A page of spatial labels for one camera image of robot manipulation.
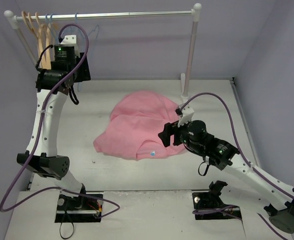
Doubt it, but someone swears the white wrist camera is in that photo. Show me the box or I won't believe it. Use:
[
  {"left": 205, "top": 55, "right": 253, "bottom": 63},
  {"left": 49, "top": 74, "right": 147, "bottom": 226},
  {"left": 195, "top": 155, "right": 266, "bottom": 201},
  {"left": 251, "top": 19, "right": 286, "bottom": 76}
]
[
  {"left": 175, "top": 105, "right": 194, "bottom": 127},
  {"left": 60, "top": 34, "right": 77, "bottom": 45}
]

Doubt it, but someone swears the pink t shirt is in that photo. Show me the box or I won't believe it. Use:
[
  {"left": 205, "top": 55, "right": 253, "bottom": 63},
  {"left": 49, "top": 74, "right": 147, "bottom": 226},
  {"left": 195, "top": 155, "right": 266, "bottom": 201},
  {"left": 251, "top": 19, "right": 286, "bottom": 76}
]
[{"left": 93, "top": 90, "right": 184, "bottom": 161}]

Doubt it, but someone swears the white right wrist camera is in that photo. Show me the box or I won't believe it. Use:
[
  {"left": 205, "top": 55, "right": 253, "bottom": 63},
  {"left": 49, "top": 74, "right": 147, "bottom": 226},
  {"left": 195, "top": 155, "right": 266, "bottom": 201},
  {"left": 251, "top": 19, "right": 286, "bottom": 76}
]
[{"left": 175, "top": 105, "right": 194, "bottom": 127}]

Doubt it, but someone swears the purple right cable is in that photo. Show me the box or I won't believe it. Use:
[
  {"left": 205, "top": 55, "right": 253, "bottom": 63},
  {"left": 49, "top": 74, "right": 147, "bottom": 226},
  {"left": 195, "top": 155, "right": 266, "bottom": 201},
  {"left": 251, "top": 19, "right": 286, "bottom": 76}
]
[{"left": 180, "top": 92, "right": 294, "bottom": 240}]

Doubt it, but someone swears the wooden hanger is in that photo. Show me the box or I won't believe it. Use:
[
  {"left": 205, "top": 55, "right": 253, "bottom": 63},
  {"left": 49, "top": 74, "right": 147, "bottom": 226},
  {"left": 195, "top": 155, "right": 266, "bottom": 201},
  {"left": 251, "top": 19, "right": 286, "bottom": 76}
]
[
  {"left": 35, "top": 12, "right": 53, "bottom": 70},
  {"left": 21, "top": 10, "right": 44, "bottom": 57},
  {"left": 25, "top": 12, "right": 51, "bottom": 69}
]

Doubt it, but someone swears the purple cable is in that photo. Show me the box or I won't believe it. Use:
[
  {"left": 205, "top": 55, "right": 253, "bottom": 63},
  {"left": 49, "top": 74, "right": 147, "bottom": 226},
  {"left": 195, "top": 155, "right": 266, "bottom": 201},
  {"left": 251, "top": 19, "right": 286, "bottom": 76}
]
[
  {"left": 180, "top": 92, "right": 294, "bottom": 240},
  {"left": 0, "top": 23, "right": 121, "bottom": 219}
]

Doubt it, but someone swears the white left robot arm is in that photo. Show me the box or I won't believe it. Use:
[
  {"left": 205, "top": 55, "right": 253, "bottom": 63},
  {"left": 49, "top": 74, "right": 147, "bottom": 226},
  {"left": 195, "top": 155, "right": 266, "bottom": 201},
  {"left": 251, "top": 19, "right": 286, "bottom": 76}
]
[{"left": 17, "top": 44, "right": 90, "bottom": 210}]

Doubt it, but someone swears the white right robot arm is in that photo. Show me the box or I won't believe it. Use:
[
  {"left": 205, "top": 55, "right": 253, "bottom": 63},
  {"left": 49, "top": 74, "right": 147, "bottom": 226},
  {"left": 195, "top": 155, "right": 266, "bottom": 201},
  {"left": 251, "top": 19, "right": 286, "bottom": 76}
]
[{"left": 158, "top": 120, "right": 294, "bottom": 234}]

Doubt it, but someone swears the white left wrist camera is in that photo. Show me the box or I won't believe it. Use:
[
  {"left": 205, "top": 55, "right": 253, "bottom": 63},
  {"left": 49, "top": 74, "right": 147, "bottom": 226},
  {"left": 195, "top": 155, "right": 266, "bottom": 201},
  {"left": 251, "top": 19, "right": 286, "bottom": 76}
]
[{"left": 60, "top": 34, "right": 77, "bottom": 45}]

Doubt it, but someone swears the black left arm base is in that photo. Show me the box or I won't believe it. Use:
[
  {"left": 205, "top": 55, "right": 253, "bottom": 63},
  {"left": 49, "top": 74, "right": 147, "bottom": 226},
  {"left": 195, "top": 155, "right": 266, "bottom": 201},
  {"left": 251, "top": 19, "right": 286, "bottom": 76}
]
[{"left": 55, "top": 194, "right": 103, "bottom": 223}]

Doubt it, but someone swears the blue wire hanger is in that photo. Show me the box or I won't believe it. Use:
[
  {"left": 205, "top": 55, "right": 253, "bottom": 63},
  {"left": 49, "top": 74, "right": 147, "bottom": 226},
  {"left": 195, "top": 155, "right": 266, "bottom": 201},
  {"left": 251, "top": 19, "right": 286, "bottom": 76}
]
[
  {"left": 45, "top": 13, "right": 59, "bottom": 44},
  {"left": 75, "top": 16, "right": 100, "bottom": 92},
  {"left": 49, "top": 13, "right": 59, "bottom": 44}
]

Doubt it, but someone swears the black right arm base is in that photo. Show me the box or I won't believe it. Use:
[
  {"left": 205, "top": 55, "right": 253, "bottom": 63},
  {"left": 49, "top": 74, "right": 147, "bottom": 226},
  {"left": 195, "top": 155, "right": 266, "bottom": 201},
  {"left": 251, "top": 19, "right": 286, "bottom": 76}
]
[{"left": 192, "top": 180, "right": 242, "bottom": 221}]

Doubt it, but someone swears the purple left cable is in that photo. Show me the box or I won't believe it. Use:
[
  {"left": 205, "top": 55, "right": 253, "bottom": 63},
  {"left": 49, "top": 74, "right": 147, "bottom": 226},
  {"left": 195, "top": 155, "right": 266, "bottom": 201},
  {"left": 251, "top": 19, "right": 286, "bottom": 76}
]
[{"left": 0, "top": 23, "right": 121, "bottom": 219}]

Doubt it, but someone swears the blue wire hanger on rack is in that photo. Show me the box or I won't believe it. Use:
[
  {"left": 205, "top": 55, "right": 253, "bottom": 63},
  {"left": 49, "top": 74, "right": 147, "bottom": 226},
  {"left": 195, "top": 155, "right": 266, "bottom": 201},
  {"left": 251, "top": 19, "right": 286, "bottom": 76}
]
[{"left": 45, "top": 13, "right": 59, "bottom": 44}]

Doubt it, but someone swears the white clothes rack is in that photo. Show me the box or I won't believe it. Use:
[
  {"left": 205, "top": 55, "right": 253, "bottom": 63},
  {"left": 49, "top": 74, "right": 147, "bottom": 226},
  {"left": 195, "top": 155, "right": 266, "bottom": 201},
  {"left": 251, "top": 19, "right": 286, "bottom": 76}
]
[{"left": 4, "top": 3, "right": 202, "bottom": 103}]

